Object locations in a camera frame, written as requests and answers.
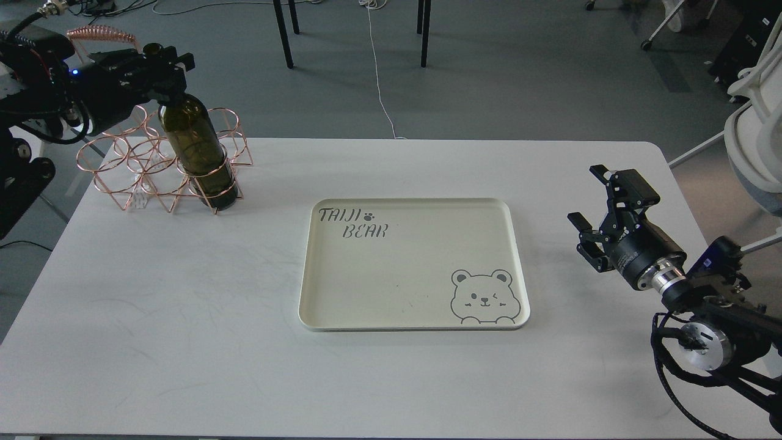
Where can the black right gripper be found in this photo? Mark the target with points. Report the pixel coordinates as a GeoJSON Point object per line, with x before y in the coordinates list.
{"type": "Point", "coordinates": [633, 249]}

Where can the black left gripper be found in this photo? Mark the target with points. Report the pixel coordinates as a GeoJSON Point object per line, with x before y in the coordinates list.
{"type": "Point", "coordinates": [119, 80]}

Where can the dark green wine bottle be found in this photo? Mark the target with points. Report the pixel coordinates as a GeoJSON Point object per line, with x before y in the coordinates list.
{"type": "Point", "coordinates": [190, 132]}

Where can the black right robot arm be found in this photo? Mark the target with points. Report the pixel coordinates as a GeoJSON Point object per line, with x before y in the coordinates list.
{"type": "Point", "coordinates": [709, 332]}

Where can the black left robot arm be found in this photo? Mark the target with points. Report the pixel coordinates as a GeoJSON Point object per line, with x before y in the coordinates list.
{"type": "Point", "coordinates": [64, 105]}

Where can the black table legs left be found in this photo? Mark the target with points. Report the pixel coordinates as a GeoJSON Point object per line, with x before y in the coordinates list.
{"type": "Point", "coordinates": [283, 30]}

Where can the black table legs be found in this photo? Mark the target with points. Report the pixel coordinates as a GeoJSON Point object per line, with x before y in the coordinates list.
{"type": "Point", "coordinates": [283, 30]}
{"type": "Point", "coordinates": [423, 18]}

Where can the white office chair right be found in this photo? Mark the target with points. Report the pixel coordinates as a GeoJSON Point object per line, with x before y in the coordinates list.
{"type": "Point", "coordinates": [752, 134]}

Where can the rolling chair base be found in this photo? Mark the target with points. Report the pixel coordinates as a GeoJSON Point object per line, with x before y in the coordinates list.
{"type": "Point", "coordinates": [681, 16]}

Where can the black equipment case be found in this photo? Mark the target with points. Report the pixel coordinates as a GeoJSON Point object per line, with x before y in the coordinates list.
{"type": "Point", "coordinates": [744, 47]}

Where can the cream bear serving tray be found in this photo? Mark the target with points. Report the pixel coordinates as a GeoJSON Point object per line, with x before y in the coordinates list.
{"type": "Point", "coordinates": [412, 265]}

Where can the black table legs right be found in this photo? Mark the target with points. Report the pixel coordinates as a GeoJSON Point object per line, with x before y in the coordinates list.
{"type": "Point", "coordinates": [423, 18]}

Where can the copper wire bottle rack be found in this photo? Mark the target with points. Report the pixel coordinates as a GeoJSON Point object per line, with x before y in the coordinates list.
{"type": "Point", "coordinates": [142, 165]}

